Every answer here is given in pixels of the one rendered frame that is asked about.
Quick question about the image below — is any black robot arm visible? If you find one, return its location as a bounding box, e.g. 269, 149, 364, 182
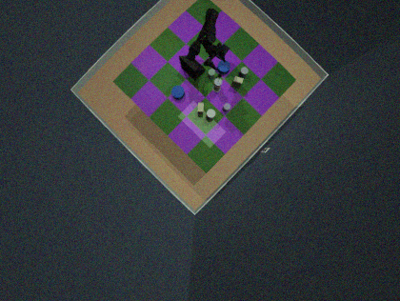
185, 9, 222, 62

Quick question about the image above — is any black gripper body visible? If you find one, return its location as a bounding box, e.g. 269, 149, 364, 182
204, 44, 226, 66

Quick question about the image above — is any olive green block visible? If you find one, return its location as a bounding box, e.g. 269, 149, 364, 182
198, 102, 204, 114
230, 76, 244, 89

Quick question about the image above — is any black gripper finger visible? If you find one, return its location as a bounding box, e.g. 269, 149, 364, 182
207, 62, 218, 70
218, 50, 226, 63

